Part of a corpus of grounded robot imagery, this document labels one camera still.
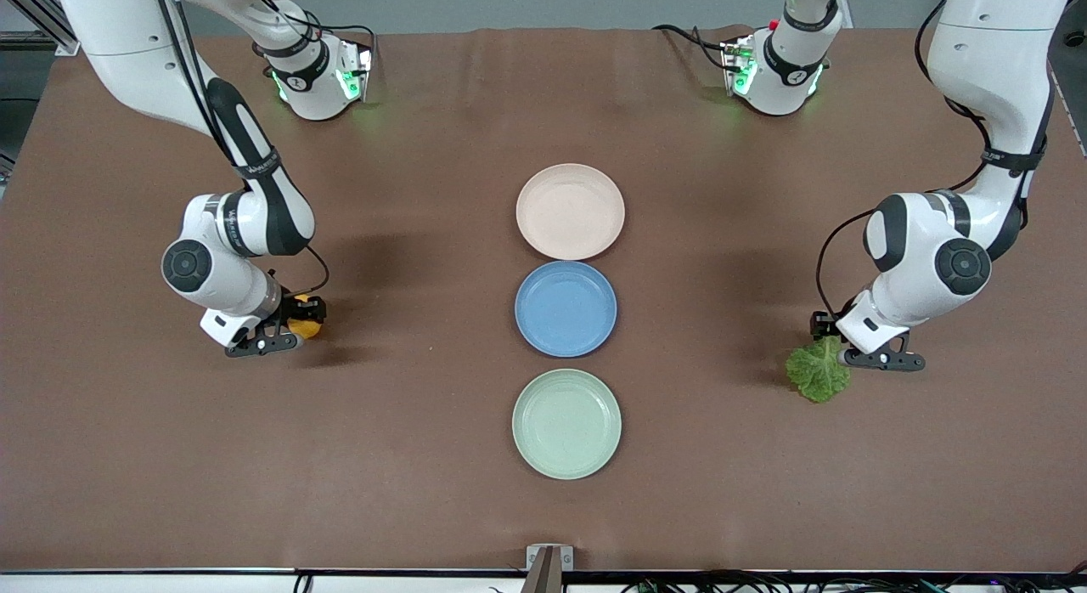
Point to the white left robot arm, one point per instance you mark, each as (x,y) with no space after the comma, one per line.
(985,58)

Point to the aluminium frame profile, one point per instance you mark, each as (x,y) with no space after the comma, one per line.
(34,15)

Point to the white table edge rail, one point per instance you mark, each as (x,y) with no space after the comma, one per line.
(127,583)

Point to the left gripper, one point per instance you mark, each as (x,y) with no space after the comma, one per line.
(822,325)

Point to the grey metal beam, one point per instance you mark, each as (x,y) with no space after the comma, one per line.
(548,576)

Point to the brown table cover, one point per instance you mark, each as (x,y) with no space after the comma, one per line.
(255,448)

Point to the green round plate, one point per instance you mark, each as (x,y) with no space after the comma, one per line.
(566,424)

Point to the blue round plate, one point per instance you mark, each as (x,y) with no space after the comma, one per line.
(566,309)

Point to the grey metal bracket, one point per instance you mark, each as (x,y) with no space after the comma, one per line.
(533,556)

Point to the yellow lemon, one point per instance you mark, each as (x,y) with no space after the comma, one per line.
(304,328)

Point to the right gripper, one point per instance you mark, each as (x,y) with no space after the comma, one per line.
(293,309)

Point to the pink round plate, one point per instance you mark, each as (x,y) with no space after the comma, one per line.
(570,211)

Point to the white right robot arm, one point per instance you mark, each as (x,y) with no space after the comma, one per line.
(136,49)

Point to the green lettuce leaf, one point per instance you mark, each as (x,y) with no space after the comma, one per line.
(817,374)

